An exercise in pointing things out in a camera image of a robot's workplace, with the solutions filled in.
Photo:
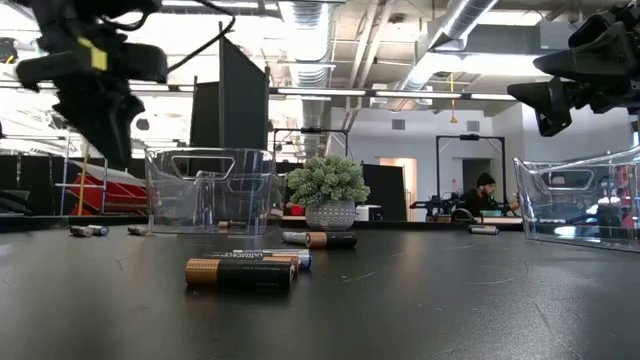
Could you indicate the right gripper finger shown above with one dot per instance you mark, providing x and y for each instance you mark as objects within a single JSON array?
[
  {"x": 550, "y": 105},
  {"x": 600, "y": 55}
]

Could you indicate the clear plastic bin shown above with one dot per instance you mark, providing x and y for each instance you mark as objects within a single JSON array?
[
  {"x": 575, "y": 210},
  {"x": 210, "y": 200}
]

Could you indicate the smooth silver ceiling duct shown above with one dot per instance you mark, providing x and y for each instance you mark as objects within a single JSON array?
[{"x": 465, "y": 20}]

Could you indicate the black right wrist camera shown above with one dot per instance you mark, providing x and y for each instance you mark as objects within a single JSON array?
[{"x": 595, "y": 32}]

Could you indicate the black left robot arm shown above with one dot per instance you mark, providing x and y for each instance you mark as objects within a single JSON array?
[{"x": 75, "y": 15}]

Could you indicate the background black robot arm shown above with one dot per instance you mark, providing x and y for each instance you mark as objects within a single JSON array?
[{"x": 440, "y": 205}]

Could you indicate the long ceiling light tube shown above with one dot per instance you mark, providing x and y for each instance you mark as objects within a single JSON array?
[
  {"x": 225, "y": 4},
  {"x": 420, "y": 94},
  {"x": 320, "y": 92},
  {"x": 492, "y": 96}
]

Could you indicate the corrugated silver ceiling duct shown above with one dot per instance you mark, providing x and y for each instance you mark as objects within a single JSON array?
[{"x": 310, "y": 75}]

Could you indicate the white box device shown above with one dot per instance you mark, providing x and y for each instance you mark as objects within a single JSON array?
[{"x": 367, "y": 212}]

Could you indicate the metal rack frame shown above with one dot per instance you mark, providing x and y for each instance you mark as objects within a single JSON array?
[{"x": 65, "y": 190}]

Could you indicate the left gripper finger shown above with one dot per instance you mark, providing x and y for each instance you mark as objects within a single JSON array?
[
  {"x": 82, "y": 107},
  {"x": 122, "y": 120}
]

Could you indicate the green succulent in grey pot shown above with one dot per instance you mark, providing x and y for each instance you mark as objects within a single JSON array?
[{"x": 327, "y": 185}]

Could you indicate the black red toolbox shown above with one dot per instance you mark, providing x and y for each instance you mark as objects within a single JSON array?
[{"x": 120, "y": 197}]

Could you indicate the black gantry frame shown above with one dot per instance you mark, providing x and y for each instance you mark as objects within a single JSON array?
[{"x": 470, "y": 136}]

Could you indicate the person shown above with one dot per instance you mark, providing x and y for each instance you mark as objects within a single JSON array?
[{"x": 482, "y": 200}]

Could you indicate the silver battery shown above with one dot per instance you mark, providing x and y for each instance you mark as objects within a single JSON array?
[
  {"x": 99, "y": 230},
  {"x": 304, "y": 259},
  {"x": 483, "y": 230}
]

